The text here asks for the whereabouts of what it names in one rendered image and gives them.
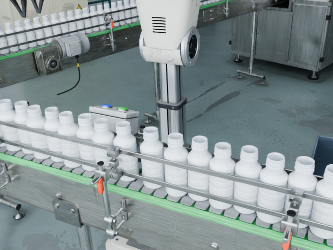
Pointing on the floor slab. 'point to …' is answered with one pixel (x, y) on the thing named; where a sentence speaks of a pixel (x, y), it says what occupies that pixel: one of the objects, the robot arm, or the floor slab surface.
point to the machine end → (288, 34)
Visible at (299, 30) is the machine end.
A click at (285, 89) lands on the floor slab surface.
